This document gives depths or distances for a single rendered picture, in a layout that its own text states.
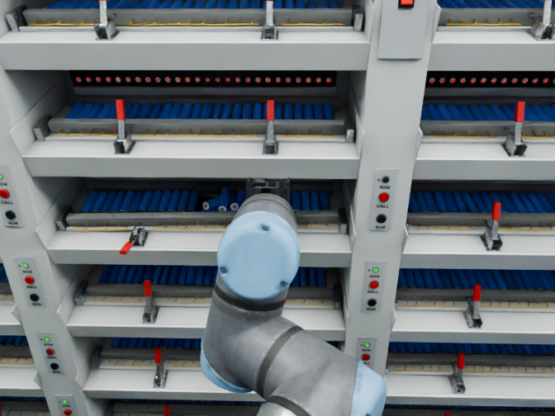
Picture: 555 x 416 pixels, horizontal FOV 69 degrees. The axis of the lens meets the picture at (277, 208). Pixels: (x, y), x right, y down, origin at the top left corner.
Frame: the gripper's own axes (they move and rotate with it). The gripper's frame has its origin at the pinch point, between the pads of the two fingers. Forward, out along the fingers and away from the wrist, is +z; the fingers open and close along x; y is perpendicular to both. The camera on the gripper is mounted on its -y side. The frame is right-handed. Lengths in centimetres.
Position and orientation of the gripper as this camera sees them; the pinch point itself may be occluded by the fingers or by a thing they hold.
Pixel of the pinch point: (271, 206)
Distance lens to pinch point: 80.0
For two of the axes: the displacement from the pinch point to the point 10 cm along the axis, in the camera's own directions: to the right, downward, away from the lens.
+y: 0.0, -9.8, -2.2
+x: -10.0, 0.0, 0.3
